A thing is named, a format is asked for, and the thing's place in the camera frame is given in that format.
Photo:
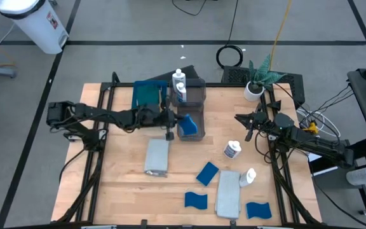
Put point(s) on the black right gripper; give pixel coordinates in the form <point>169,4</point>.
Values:
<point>265,122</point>

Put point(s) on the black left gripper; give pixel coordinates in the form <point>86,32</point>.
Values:
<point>157,116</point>

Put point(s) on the blue scrub sponge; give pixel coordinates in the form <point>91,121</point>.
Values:
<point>195,201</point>
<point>207,173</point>
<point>189,127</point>
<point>258,210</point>

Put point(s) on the white plastic restorer bottle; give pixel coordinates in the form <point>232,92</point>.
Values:
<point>246,178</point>
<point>181,93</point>
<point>178,78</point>
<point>231,151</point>

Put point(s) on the green cloth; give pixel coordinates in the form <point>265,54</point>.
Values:
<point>148,95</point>

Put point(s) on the white waffle weave towel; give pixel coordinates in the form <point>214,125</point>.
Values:
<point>228,194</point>
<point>157,156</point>

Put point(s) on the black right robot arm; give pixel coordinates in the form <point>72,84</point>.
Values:
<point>313,143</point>

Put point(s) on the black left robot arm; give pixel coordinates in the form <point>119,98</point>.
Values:
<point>106,114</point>

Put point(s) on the grey translucent plastic bin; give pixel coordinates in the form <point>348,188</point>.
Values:
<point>197,95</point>
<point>191,138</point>

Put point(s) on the white plant pot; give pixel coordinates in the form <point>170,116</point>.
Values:
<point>249,95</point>

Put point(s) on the teal plastic bin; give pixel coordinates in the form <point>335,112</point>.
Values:
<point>149,82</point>

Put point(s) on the green snake plant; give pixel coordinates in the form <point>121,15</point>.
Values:
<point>262,76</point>

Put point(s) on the black perforated metal case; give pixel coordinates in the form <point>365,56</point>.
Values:
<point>234,74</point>

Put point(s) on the translucent plastic jug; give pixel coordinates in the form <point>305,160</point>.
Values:
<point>359,176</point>

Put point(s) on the white step trash can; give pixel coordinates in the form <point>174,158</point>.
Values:
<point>33,25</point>

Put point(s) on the black aluminium table frame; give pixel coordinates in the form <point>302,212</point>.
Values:
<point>221,85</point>

